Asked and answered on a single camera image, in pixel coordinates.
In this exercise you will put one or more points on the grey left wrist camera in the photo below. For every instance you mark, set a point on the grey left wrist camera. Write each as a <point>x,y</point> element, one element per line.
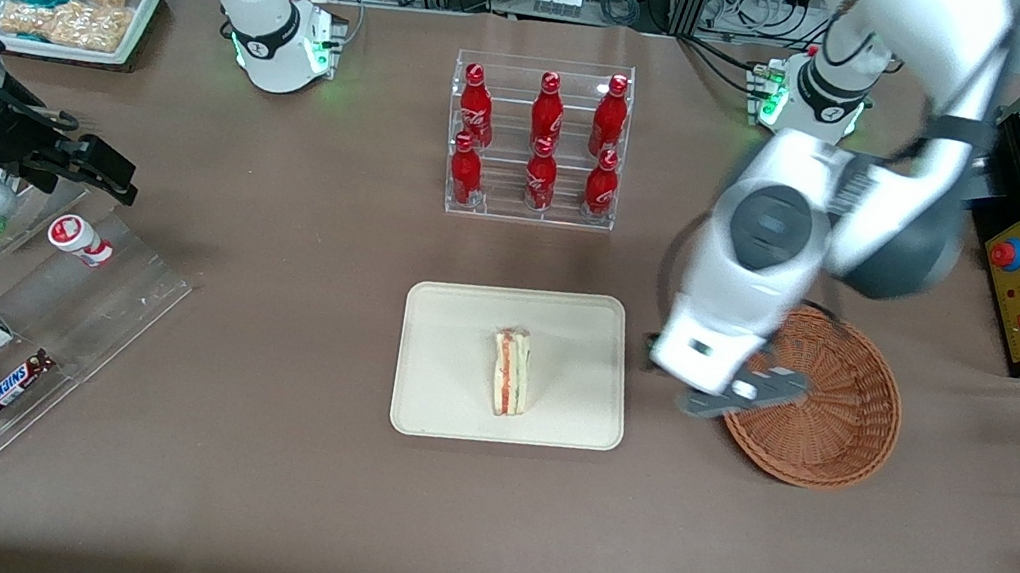
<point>783,386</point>

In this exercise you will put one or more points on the brown wicker basket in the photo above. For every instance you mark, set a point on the brown wicker basket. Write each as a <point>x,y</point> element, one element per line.
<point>844,422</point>

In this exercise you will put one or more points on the clear acrylic stepped display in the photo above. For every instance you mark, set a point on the clear acrylic stepped display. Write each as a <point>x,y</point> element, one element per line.
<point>112,308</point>

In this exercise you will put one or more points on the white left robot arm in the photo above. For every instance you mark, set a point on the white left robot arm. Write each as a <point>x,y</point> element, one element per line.
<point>913,23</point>

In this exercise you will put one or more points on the clear acrylic bottle rack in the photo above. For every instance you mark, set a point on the clear acrylic bottle rack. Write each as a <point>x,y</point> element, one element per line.
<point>499,212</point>

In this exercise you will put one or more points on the brown Snickers bar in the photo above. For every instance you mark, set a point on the brown Snickers bar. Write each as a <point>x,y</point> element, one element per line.
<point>7,388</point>

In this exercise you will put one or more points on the large clear bag of snacks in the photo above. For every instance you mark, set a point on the large clear bag of snacks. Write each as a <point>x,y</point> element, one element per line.
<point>84,26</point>

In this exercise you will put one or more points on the white power strip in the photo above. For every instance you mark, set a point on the white power strip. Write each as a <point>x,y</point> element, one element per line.
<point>558,1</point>

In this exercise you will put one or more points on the white snack tray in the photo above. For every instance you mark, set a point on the white snack tray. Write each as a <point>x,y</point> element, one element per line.
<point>143,19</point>

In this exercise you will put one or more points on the beige plastic tray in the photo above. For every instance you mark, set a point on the beige plastic tray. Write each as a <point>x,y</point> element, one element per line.
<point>449,358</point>

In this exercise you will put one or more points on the red cola bottle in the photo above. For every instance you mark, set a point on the red cola bottle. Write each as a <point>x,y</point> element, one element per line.
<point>547,110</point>
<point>609,114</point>
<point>600,189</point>
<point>464,177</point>
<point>476,105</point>
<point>540,182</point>

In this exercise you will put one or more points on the white red yogurt bottle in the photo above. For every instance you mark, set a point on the white red yogurt bottle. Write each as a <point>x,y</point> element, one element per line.
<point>77,238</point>

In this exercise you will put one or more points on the triangle sandwich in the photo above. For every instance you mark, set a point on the triangle sandwich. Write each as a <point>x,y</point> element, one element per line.
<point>511,378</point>

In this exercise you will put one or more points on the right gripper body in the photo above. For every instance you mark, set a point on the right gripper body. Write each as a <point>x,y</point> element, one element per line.
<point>15,135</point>

